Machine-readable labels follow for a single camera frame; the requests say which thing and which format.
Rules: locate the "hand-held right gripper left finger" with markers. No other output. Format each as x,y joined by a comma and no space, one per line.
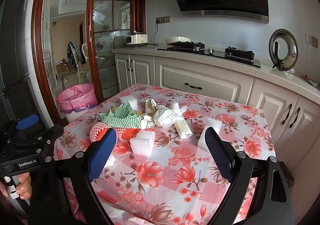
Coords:
103,155

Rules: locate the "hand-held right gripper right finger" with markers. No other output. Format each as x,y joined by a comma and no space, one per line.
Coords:
220,155

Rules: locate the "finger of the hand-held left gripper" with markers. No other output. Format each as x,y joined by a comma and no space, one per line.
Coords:
47,135
26,122

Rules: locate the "orange foam mesh net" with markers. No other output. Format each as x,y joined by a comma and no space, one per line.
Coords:
100,131

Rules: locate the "green zigzag cloth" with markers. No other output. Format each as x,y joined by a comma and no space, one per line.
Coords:
120,113

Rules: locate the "white bin with pink bag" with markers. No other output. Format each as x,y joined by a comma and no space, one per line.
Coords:
75,95

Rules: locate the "printed white paper cup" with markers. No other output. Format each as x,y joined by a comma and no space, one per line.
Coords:
147,122

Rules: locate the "large white foam block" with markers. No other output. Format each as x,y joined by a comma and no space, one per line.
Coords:
128,102

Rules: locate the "white tissue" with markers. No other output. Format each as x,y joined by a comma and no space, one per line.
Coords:
178,108

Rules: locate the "beige paper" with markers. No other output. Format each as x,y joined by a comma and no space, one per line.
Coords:
150,106

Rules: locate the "white plastic bag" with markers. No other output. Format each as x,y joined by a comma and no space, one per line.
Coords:
163,116

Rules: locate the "person's left hand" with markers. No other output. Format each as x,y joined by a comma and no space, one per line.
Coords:
23,186

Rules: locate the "pink floral tablecloth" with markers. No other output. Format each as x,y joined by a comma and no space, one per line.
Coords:
175,165

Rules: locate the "white dining chair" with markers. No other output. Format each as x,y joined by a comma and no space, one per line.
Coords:
83,64

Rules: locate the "white kitchen base cabinet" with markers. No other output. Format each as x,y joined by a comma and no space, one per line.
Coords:
200,77

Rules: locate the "dark clothes on chair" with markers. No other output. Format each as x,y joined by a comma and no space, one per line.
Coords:
72,54

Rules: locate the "black gas stove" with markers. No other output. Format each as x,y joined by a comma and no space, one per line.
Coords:
217,52

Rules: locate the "glass sliding door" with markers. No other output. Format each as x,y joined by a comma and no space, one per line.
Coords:
105,39

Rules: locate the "black lid stand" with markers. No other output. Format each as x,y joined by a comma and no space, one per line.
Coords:
276,51

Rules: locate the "white rice cooker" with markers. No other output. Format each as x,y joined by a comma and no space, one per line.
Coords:
136,39

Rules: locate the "white flat pan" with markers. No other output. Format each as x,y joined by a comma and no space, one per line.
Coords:
177,39

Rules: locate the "steel pot lid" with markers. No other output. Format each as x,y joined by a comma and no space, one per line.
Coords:
290,49

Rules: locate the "red wooden door frame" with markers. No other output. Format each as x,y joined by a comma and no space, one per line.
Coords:
37,39

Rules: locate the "wall socket with plug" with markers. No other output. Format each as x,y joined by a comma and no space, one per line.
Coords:
163,19

